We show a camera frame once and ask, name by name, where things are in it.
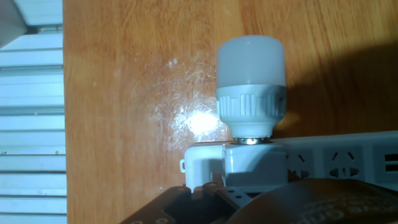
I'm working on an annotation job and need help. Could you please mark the white power strip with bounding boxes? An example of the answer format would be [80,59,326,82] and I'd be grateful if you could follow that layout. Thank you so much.
[273,130,398,192]

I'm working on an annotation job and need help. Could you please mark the brown wooden board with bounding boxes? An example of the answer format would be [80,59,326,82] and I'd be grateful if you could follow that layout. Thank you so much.
[62,0,398,224]

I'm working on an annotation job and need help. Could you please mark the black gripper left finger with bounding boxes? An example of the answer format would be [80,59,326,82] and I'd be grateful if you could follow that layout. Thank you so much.
[119,182,252,224]

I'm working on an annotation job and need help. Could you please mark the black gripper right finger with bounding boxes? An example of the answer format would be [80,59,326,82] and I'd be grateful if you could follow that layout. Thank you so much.
[286,169,302,184]

